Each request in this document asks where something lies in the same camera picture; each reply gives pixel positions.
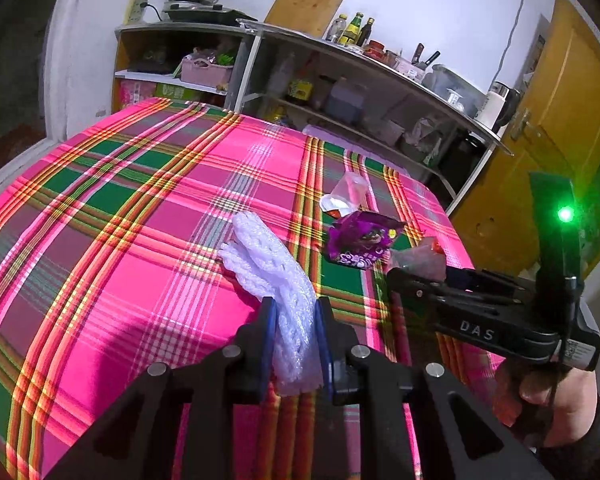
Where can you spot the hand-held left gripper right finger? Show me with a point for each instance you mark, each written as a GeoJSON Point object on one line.
{"type": "Point", "coordinates": [325, 342]}

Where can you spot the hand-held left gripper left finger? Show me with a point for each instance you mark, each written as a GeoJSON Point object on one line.
{"type": "Point", "coordinates": [267, 342]}

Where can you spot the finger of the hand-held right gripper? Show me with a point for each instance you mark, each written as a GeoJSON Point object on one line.
{"type": "Point", "coordinates": [420, 292]}
{"type": "Point", "coordinates": [480, 278]}

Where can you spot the clear wrapper with red label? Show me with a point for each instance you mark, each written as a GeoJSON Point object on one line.
{"type": "Point", "coordinates": [415, 260]}

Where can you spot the white foam fruit net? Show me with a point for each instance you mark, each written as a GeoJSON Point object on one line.
{"type": "Point", "coordinates": [275, 270]}

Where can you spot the person's right hand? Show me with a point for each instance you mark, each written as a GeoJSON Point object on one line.
{"type": "Point", "coordinates": [545, 392]}

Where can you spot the purple snack packet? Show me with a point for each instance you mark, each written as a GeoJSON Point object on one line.
{"type": "Point", "coordinates": [360, 245]}

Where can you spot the clear plastic cup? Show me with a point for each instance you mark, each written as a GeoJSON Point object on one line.
{"type": "Point", "coordinates": [347, 190]}

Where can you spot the crumpled plastic bags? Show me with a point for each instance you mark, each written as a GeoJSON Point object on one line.
{"type": "Point", "coordinates": [425, 140]}

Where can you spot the white electric kettle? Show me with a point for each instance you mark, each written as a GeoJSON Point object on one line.
{"type": "Point", "coordinates": [495, 107]}

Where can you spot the clear plastic container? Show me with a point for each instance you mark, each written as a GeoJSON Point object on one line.
{"type": "Point", "coordinates": [452, 90]}

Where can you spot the pink plaid tablecloth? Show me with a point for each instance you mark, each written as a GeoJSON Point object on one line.
{"type": "Point", "coordinates": [130, 210]}

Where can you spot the blue plastic jug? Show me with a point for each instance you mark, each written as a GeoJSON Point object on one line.
{"type": "Point", "coordinates": [345, 102]}

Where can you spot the yellow wooden door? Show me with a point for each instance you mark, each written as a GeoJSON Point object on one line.
{"type": "Point", "coordinates": [555, 85]}

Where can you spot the pink utensil holder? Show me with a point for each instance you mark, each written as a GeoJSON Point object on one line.
{"type": "Point", "coordinates": [409, 67]}

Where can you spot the large metal shelf unit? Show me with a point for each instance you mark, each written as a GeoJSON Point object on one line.
{"type": "Point", "coordinates": [360, 60]}

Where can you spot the red-lidded jar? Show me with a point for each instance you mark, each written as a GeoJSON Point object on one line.
{"type": "Point", "coordinates": [375, 48]}

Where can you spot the dark sauce bottle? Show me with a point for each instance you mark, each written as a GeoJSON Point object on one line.
{"type": "Point", "coordinates": [366, 34]}

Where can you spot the green oil bottle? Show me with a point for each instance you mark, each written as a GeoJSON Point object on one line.
{"type": "Point", "coordinates": [351, 30]}

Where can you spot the clear glass bottle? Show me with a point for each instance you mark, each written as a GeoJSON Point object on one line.
{"type": "Point", "coordinates": [335, 30]}

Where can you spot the pink plastic basket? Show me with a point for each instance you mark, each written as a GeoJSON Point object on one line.
{"type": "Point", "coordinates": [205, 72]}

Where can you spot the colourful cardboard boxes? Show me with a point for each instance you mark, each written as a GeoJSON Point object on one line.
{"type": "Point", "coordinates": [145, 92]}

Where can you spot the wooden cutting board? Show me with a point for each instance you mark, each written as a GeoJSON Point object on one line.
{"type": "Point", "coordinates": [307, 5]}

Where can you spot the small metal shelf unit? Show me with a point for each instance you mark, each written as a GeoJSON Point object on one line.
{"type": "Point", "coordinates": [180, 30]}

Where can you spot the black induction cooker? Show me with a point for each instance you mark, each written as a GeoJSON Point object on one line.
{"type": "Point", "coordinates": [205, 11]}

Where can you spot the yellow power strip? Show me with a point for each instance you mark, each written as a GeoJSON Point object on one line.
{"type": "Point", "coordinates": [140, 4]}

